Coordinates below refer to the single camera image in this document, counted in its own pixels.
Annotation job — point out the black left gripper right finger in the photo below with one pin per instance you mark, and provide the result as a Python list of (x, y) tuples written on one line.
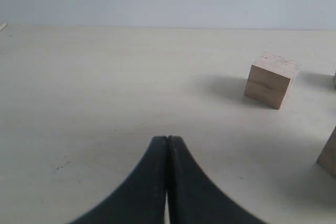
[(192, 196)]

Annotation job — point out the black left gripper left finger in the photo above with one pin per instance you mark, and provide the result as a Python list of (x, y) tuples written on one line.
[(140, 198)]

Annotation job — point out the second largest wooden cube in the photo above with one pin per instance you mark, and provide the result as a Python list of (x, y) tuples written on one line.
[(269, 79)]

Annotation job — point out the third largest wooden cube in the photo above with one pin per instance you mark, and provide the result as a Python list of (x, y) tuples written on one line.
[(335, 79)]

